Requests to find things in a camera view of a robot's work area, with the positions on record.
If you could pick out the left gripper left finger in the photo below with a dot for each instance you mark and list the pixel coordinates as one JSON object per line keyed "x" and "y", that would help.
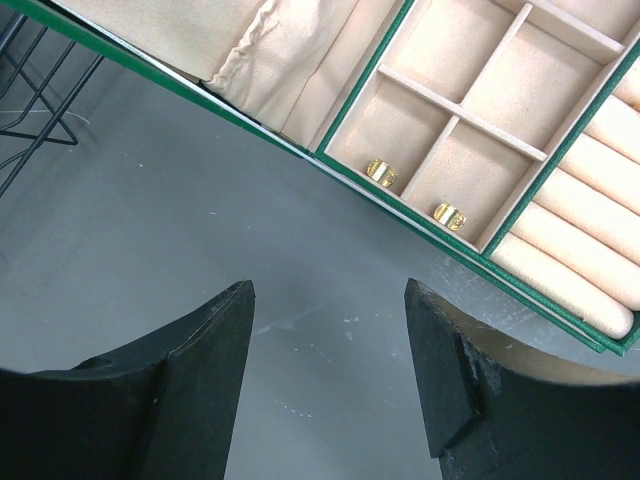
{"x": 160, "y": 407}

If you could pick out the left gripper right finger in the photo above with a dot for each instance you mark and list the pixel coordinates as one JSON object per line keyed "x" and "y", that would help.
{"x": 485, "y": 422}

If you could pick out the green jewelry tray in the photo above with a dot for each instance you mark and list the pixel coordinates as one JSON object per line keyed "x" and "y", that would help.
{"x": 528, "y": 123}

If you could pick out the green jewelry box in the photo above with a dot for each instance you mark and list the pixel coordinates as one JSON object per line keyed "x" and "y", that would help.
{"x": 299, "y": 74}

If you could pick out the wooden bowl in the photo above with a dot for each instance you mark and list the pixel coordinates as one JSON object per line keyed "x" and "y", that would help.
{"x": 497, "y": 348}

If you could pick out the black wire basket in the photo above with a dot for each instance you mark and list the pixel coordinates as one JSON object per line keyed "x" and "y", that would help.
{"x": 39, "y": 83}

